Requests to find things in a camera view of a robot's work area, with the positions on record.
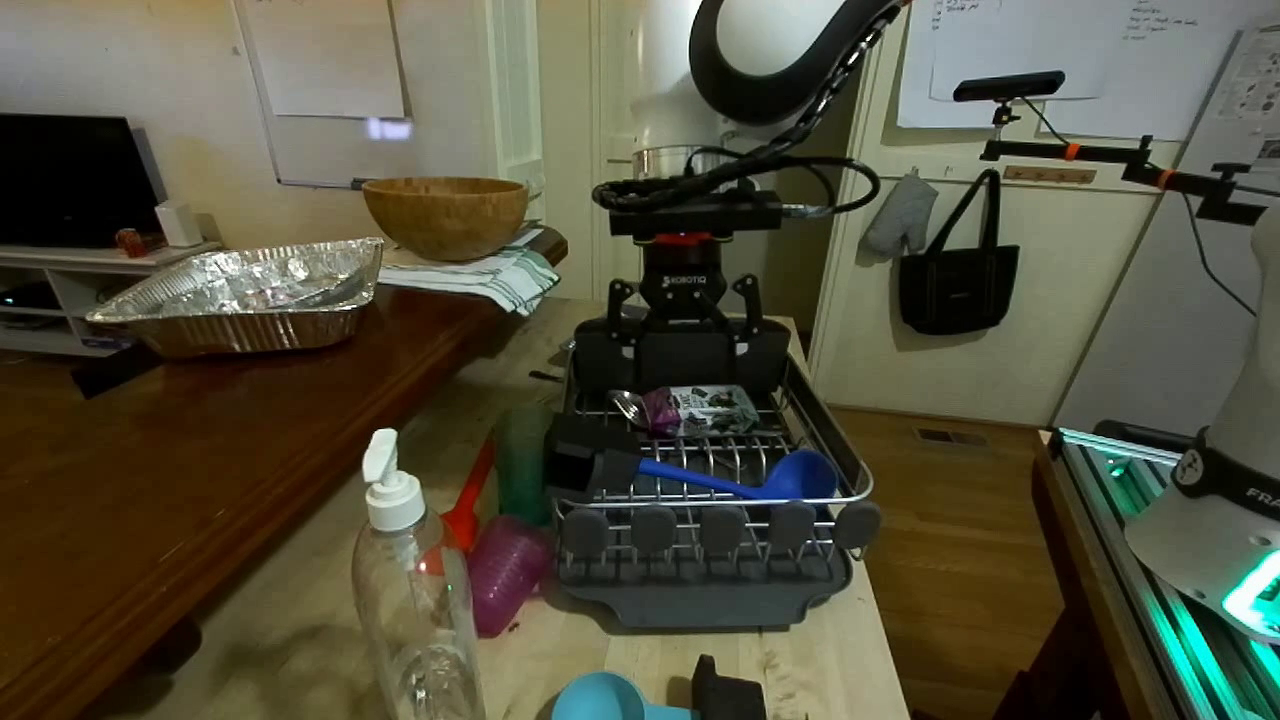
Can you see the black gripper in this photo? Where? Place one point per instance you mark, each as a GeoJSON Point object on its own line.
{"type": "Point", "coordinates": [682, 286]}

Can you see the grey wire dish rack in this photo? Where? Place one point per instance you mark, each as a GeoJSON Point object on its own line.
{"type": "Point", "coordinates": [673, 557]}

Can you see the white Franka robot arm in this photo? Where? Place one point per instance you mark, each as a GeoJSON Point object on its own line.
{"type": "Point", "coordinates": [1001, 167]}

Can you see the metal spoon in rack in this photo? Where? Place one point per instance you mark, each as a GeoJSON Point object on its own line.
{"type": "Point", "coordinates": [645, 408]}

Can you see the green striped dish towel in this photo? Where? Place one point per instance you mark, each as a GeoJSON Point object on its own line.
{"type": "Point", "coordinates": [513, 278]}

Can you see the green plastic cup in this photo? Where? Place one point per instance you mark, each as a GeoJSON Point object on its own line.
{"type": "Point", "coordinates": [522, 466]}

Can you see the blue plastic ladle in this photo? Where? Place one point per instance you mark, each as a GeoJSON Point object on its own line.
{"type": "Point", "coordinates": [790, 479]}

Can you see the grey oven mitt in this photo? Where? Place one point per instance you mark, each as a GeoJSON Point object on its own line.
{"type": "Point", "coordinates": [902, 221]}

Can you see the wooden bowl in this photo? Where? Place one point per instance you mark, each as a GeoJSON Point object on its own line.
{"type": "Point", "coordinates": [446, 219]}

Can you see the black tote bag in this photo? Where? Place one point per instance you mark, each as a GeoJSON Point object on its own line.
{"type": "Point", "coordinates": [962, 290]}

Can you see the purple plastic cup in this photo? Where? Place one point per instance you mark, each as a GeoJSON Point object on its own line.
{"type": "Point", "coordinates": [504, 568]}

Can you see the aluminium foil tray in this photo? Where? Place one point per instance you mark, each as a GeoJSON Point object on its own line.
{"type": "Point", "coordinates": [248, 302]}

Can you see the black small object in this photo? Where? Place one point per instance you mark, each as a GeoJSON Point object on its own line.
{"type": "Point", "coordinates": [725, 698]}

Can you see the light blue plastic cup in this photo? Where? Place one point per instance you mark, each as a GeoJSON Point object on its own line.
{"type": "Point", "coordinates": [608, 698]}

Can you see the clear plastic squeeze bottle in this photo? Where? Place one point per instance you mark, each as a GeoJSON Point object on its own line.
{"type": "Point", "coordinates": [414, 593]}

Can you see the whiteboard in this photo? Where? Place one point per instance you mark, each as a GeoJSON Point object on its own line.
{"type": "Point", "coordinates": [1131, 67]}

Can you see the black monitor screen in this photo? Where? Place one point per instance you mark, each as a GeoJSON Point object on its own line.
{"type": "Point", "coordinates": [72, 180]}

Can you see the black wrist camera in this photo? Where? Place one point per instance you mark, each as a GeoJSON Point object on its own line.
{"type": "Point", "coordinates": [649, 208]}

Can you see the orange handled utensil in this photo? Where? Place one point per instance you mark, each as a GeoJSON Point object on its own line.
{"type": "Point", "coordinates": [464, 516]}

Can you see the black stereo camera on stand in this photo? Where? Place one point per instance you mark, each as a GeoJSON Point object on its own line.
{"type": "Point", "coordinates": [1007, 88]}

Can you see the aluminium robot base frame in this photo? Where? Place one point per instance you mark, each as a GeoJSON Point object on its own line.
{"type": "Point", "coordinates": [1168, 600]}

